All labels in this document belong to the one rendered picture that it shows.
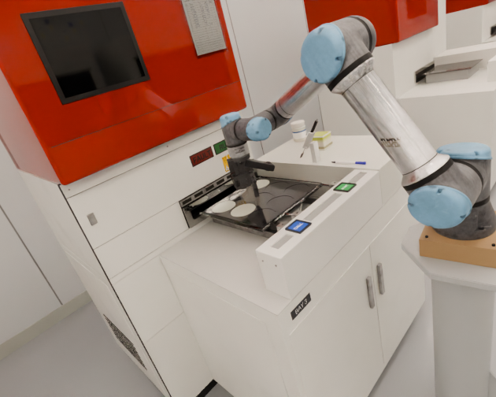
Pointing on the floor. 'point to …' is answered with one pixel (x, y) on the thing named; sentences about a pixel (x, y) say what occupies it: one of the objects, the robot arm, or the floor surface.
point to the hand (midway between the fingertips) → (258, 202)
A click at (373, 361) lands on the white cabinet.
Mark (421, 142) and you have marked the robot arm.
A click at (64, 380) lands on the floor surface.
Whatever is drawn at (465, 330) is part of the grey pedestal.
